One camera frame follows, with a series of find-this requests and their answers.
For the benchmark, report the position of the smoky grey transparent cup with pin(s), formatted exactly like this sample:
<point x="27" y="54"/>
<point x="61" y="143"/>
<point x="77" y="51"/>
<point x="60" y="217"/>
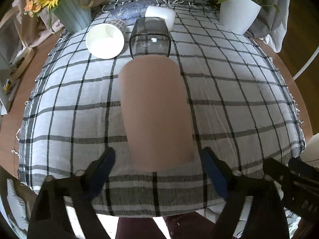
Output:
<point x="150" y="36"/>

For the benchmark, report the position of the pink beige curtain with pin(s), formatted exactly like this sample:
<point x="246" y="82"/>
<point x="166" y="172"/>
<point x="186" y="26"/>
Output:
<point x="36" y="30"/>

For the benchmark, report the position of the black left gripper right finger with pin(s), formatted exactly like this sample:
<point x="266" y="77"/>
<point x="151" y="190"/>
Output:
<point x="266" y="218"/>

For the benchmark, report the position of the white plant pot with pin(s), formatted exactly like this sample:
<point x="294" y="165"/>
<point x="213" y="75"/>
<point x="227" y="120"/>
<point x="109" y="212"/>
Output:
<point x="238" y="15"/>

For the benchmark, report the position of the striped cushion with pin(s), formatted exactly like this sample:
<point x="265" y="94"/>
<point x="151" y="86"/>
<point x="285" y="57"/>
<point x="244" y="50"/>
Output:
<point x="17" y="206"/>

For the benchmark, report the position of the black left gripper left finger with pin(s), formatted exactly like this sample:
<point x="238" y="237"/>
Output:
<point x="49" y="218"/>

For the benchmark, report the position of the clear bluish glass cup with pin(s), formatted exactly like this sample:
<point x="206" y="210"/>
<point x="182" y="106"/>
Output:
<point x="128" y="15"/>

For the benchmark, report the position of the small white cup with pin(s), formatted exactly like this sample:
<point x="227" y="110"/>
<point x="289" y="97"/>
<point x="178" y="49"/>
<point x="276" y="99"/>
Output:
<point x="166" y="14"/>

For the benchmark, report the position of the white paper cup with pattern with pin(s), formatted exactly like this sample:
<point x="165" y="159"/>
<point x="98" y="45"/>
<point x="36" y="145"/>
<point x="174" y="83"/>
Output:
<point x="106" y="40"/>

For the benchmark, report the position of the pink beige cup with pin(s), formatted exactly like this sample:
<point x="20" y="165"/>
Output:
<point x="156" y="114"/>

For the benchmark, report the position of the light blue ribbed vase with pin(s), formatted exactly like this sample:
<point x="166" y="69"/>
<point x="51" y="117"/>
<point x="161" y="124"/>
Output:
<point x="75" y="15"/>

